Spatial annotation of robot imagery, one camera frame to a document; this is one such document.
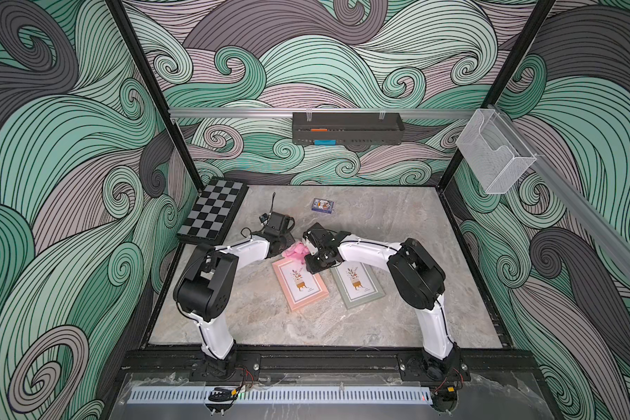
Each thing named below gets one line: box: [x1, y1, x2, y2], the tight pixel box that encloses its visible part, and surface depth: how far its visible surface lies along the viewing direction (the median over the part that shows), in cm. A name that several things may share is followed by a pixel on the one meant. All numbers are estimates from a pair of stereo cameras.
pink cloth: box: [282, 241, 311, 265], surface depth 93 cm
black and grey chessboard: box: [176, 178, 250, 245], surface depth 109 cm
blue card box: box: [311, 197, 335, 214], surface depth 113 cm
